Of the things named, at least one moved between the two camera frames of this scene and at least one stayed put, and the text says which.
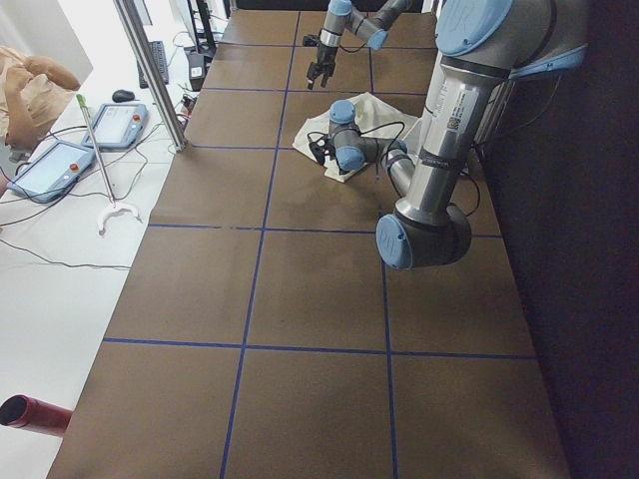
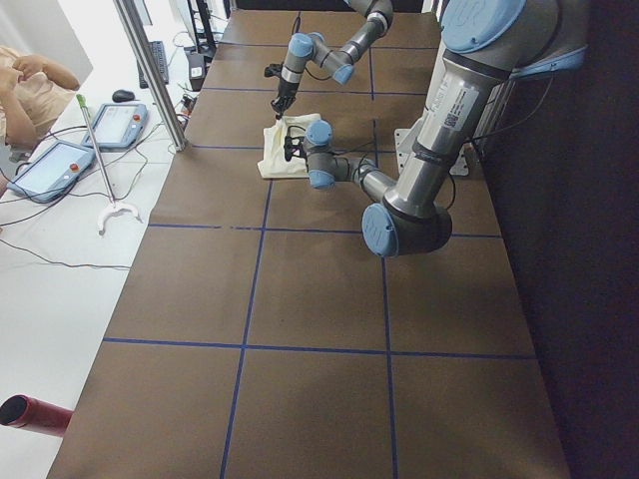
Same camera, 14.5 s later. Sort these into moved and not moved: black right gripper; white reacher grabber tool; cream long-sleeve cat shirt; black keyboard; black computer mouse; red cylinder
Moved: cream long-sleeve cat shirt; black right gripper
Not moved: black computer mouse; white reacher grabber tool; red cylinder; black keyboard
